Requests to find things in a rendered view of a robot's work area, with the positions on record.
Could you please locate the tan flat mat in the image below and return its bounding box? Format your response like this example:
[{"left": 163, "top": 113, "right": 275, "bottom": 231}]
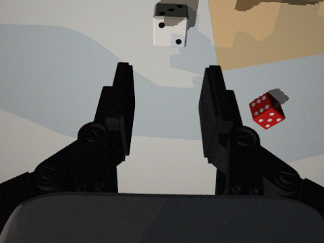
[{"left": 208, "top": 0, "right": 324, "bottom": 71}]

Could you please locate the red die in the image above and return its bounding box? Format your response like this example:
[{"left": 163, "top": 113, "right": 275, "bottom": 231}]
[{"left": 249, "top": 92, "right": 286, "bottom": 130}]

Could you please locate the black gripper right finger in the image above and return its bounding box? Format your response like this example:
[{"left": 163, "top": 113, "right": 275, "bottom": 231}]
[{"left": 198, "top": 65, "right": 324, "bottom": 218}]

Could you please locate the grey die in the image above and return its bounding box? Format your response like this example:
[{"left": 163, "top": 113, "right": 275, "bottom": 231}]
[{"left": 153, "top": 3, "right": 189, "bottom": 48}]

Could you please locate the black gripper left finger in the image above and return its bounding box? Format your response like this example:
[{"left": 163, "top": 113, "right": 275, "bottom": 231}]
[{"left": 0, "top": 62, "right": 135, "bottom": 235}]

